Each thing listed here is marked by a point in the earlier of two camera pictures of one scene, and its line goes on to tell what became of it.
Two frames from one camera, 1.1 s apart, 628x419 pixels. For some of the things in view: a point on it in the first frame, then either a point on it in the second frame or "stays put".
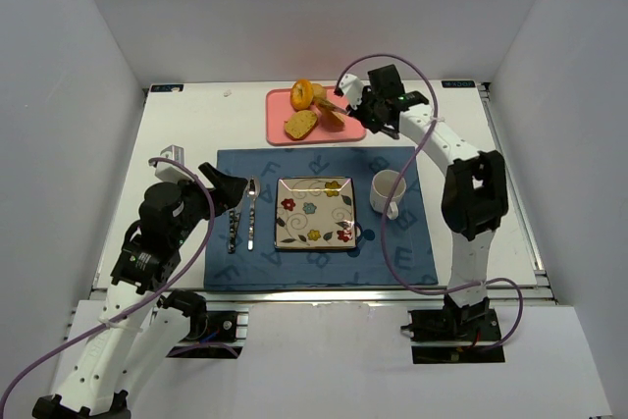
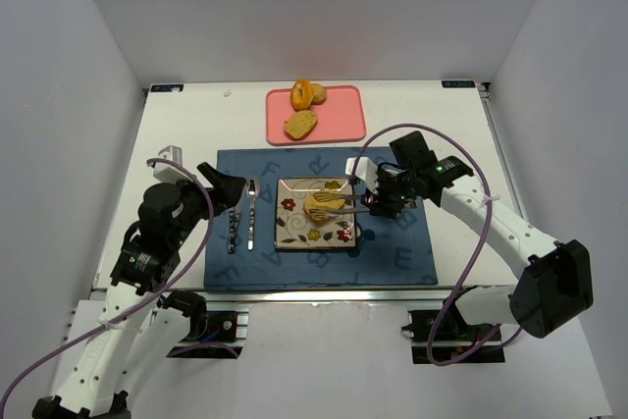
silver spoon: x=252 y=191 stays put
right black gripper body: x=366 y=108 → x=381 y=196
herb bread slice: x=331 y=120 → x=310 y=201
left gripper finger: x=229 y=189 stays put
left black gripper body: x=210 y=188 stays put
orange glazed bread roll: x=301 y=94 stays put
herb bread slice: x=299 y=124 stays put
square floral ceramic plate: x=314 y=212 stays put
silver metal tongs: x=329 y=106 → x=344 y=210
